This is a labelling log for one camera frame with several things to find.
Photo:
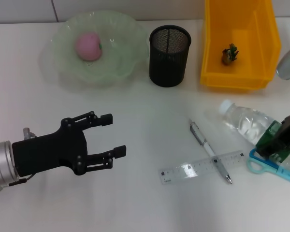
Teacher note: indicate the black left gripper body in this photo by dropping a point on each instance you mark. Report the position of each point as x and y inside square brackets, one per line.
[50, 152]

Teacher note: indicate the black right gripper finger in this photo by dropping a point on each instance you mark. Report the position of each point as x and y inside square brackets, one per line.
[280, 137]

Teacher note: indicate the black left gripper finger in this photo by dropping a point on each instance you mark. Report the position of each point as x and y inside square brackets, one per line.
[105, 119]
[120, 151]

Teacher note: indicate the blue scissors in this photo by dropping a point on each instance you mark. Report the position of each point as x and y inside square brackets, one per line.
[282, 172]

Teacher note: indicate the clear green-label water bottle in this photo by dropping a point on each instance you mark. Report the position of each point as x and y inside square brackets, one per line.
[244, 120]

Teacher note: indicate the pink peach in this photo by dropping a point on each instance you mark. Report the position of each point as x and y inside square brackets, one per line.
[88, 47]

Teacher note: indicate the green glass fruit plate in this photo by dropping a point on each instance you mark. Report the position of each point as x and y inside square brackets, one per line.
[120, 55]

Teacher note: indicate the transparent plastic ruler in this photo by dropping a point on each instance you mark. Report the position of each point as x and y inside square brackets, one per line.
[183, 170]

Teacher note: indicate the silver white pen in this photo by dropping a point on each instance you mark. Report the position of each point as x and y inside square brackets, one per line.
[209, 147]

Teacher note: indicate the black mesh pen holder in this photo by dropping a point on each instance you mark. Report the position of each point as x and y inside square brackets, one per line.
[168, 67]

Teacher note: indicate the yellow plastic bin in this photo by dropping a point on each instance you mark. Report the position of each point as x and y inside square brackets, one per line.
[253, 60]

